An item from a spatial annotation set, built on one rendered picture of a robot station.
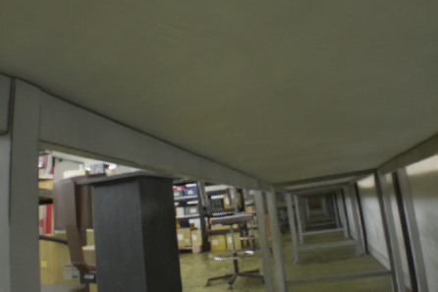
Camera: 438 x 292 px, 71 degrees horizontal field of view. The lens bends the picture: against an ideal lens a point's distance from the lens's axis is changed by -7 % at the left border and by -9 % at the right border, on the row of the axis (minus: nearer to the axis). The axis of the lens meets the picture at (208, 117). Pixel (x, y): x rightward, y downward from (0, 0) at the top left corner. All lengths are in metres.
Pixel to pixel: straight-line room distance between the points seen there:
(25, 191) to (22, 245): 0.05
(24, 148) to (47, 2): 0.17
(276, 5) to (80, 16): 0.16
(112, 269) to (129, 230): 0.13
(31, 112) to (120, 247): 0.67
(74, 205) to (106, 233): 0.33
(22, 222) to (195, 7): 0.26
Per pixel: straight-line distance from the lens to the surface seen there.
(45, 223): 4.54
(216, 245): 6.64
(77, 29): 0.30
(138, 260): 0.97
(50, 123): 0.42
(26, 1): 0.27
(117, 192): 1.00
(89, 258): 1.42
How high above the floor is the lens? 0.72
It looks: 16 degrees up
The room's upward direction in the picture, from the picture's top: 6 degrees counter-clockwise
